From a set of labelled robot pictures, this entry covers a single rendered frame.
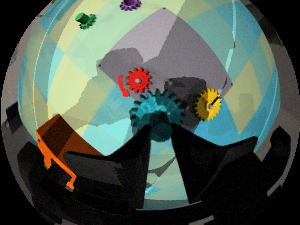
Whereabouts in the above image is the red gear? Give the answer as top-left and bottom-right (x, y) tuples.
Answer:
(126, 68), (151, 93)

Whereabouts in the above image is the purple gear with tall hub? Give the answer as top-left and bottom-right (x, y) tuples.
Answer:
(119, 0), (141, 11)

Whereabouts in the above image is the teal gear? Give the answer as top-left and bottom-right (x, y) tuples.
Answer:
(130, 88), (186, 143)

